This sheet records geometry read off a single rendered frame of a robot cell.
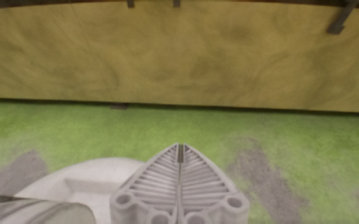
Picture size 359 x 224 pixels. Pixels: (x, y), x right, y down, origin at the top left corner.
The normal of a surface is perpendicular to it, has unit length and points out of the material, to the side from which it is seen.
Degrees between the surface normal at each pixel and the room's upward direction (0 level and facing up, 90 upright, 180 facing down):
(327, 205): 0
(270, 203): 0
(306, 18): 90
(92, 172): 0
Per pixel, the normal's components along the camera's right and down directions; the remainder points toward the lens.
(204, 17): -0.07, 0.71
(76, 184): -0.03, 0.42
